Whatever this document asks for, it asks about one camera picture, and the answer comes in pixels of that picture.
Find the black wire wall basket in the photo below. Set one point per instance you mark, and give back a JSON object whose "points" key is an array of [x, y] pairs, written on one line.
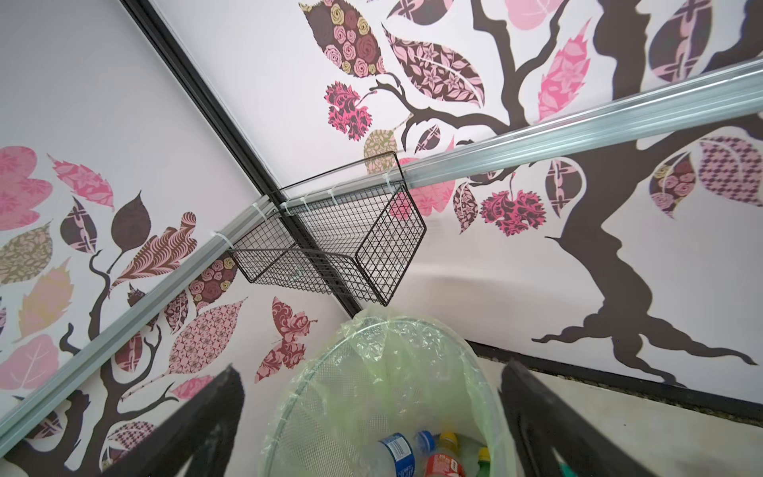
{"points": [[355, 244]]}

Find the clear bottle blue label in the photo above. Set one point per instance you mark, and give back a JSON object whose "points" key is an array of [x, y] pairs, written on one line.
{"points": [[398, 455]]}

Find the aluminium rail back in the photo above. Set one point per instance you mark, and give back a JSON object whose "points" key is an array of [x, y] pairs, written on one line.
{"points": [[719, 95]]}

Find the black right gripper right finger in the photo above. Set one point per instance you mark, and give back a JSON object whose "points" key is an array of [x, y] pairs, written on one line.
{"points": [[549, 433]]}

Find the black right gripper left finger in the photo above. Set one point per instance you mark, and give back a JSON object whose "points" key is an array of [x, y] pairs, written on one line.
{"points": [[197, 440]]}

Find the aluminium rail left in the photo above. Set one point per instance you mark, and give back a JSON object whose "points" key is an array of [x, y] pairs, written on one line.
{"points": [[16, 425]]}

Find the aluminium rail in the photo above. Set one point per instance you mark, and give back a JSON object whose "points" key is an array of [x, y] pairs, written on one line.
{"points": [[16, 425], [719, 95]]}

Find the clear bottle red label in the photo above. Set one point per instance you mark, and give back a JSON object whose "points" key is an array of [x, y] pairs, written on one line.
{"points": [[444, 460]]}

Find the grey mesh waste bin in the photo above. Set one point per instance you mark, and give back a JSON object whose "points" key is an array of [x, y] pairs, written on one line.
{"points": [[334, 429]]}

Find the green plastic bottle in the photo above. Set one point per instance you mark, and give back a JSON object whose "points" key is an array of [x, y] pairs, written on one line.
{"points": [[484, 463]]}

